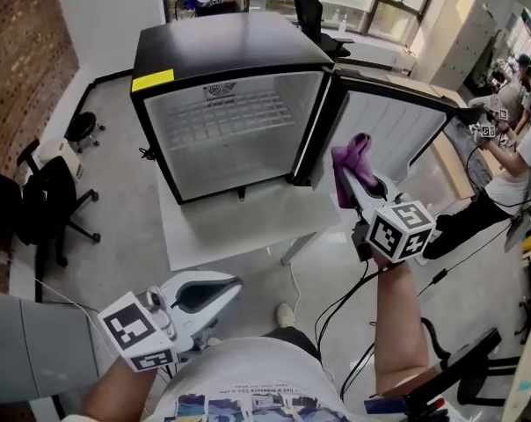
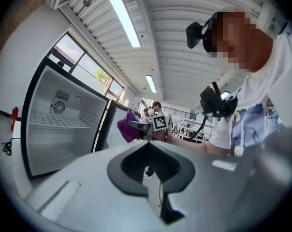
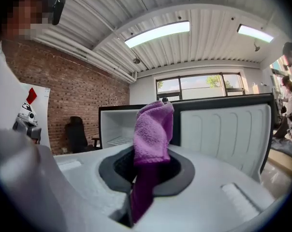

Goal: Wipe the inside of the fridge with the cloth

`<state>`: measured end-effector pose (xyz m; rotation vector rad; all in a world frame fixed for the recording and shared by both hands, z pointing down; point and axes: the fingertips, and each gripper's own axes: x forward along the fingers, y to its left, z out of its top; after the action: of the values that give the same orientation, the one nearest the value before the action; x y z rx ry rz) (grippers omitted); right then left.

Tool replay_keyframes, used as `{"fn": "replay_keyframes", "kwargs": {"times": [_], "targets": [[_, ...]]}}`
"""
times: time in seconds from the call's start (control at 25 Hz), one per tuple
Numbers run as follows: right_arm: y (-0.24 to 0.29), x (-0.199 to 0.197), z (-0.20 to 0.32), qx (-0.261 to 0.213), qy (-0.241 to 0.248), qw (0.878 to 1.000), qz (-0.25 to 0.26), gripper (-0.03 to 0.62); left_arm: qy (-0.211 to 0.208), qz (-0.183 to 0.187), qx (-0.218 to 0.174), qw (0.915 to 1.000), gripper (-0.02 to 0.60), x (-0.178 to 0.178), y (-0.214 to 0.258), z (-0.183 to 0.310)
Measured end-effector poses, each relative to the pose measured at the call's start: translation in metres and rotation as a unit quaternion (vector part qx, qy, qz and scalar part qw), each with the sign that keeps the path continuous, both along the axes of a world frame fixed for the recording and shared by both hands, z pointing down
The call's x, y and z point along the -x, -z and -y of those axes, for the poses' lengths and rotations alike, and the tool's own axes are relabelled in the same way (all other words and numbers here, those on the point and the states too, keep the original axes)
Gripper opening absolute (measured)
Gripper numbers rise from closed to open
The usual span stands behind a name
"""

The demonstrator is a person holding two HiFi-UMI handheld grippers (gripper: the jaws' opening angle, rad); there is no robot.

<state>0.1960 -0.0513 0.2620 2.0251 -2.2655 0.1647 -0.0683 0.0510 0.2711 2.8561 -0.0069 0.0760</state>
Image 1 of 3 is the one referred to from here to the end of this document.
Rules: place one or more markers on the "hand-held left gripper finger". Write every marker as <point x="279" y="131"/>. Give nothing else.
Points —
<point x="213" y="312"/>
<point x="204" y="276"/>

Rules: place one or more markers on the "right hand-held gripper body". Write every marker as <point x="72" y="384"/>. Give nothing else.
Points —
<point x="402" y="231"/>

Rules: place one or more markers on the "person's white printed t-shirt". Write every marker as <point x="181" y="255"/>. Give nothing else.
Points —
<point x="256" y="367"/>

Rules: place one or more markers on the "person's right forearm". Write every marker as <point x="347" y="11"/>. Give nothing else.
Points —
<point x="397" y="323"/>

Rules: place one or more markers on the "black slatted chair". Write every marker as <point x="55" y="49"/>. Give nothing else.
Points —
<point x="489" y="385"/>

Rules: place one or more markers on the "black mini fridge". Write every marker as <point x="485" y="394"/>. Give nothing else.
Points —
<point x="221" y="38"/>

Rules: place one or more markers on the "person's black shorts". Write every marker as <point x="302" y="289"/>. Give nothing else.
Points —
<point x="292" y="341"/>

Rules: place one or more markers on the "black round stool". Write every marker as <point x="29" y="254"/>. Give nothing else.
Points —
<point x="83" y="125"/>

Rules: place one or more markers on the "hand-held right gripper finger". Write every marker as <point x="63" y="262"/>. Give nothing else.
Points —
<point x="388" y="189"/>
<point x="358" y="198"/>

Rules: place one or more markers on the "small white appliance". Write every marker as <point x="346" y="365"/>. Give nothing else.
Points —
<point x="59" y="161"/>

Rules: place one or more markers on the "black headrest office chair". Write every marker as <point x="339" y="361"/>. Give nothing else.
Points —
<point x="309" y="11"/>

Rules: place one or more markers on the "purple cleaning cloth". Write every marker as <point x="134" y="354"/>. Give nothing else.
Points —
<point x="358" y="156"/>

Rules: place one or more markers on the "white rectangular table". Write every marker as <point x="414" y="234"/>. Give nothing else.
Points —
<point x="230" y="231"/>

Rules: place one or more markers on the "person's left forearm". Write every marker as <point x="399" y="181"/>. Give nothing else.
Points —
<point x="116" y="394"/>

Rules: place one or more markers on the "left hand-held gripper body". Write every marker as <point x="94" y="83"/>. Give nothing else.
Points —
<point x="131" y="328"/>

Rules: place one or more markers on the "black armrest office chair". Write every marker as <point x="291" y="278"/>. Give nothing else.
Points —
<point x="45" y="209"/>

